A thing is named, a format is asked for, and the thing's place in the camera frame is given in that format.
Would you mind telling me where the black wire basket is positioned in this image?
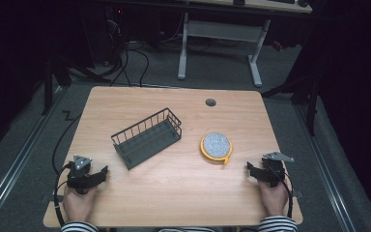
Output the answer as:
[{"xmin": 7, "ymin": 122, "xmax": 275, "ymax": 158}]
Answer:
[{"xmin": 110, "ymin": 107, "xmax": 184, "ymax": 171}]

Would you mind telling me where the metal floor rail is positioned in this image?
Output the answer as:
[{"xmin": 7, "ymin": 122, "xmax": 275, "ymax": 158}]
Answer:
[
  {"xmin": 0, "ymin": 86, "xmax": 64, "ymax": 226},
  {"xmin": 293, "ymin": 102, "xmax": 357, "ymax": 232}
]

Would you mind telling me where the black floor cables bundle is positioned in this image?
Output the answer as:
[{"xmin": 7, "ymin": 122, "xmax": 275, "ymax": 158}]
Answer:
[{"xmin": 102, "ymin": 18, "xmax": 151, "ymax": 88}]

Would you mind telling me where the person's striped torso clothing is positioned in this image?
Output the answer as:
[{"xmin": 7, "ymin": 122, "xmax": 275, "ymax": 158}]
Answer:
[{"xmin": 157, "ymin": 226, "xmax": 220, "ymax": 232}]

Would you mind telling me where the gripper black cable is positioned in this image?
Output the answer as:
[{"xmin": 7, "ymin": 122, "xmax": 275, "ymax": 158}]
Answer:
[
  {"xmin": 278, "ymin": 172, "xmax": 295, "ymax": 220},
  {"xmin": 53, "ymin": 162, "xmax": 73, "ymax": 227}
]

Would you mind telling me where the person's left hand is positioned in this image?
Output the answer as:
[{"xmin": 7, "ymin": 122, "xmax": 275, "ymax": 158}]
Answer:
[{"xmin": 62, "ymin": 185, "xmax": 98, "ymax": 223}]

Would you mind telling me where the black metal stand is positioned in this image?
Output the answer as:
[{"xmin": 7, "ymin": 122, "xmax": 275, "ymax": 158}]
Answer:
[
  {"xmin": 261, "ymin": 72, "xmax": 322, "ymax": 137},
  {"xmin": 41, "ymin": 56, "xmax": 73, "ymax": 117}
]

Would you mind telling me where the dark computer tower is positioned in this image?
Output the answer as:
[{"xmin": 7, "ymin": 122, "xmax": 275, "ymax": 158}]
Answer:
[{"xmin": 85, "ymin": 4, "xmax": 128, "ymax": 70}]

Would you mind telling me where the thin black floor cable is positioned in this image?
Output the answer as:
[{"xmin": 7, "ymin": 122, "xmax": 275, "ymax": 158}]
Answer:
[{"xmin": 51, "ymin": 110, "xmax": 83, "ymax": 176}]

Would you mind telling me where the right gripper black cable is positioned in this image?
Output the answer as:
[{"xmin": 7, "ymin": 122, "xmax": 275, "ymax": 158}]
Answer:
[{"xmin": 278, "ymin": 172, "xmax": 295, "ymax": 220}]

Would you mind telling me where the white frame wooden desk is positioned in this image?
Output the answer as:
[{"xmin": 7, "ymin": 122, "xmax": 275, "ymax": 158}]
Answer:
[{"xmin": 177, "ymin": 0, "xmax": 314, "ymax": 89}]

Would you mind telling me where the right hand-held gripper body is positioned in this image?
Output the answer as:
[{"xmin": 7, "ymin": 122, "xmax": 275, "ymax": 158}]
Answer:
[{"xmin": 260, "ymin": 151, "xmax": 295, "ymax": 189}]

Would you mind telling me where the person's right hand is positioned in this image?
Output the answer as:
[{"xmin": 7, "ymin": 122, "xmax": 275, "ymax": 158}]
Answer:
[{"xmin": 257, "ymin": 178, "xmax": 290, "ymax": 218}]

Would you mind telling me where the round yellow grey sponge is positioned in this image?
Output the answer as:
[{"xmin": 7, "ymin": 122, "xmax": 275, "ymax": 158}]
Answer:
[{"xmin": 199, "ymin": 131, "xmax": 234, "ymax": 165}]

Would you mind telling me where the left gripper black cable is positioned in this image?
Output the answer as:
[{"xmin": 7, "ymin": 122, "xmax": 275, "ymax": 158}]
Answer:
[{"xmin": 53, "ymin": 162, "xmax": 73, "ymax": 227}]

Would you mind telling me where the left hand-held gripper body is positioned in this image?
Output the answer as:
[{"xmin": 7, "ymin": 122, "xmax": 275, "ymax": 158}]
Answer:
[{"xmin": 66, "ymin": 155, "xmax": 95, "ymax": 195}]

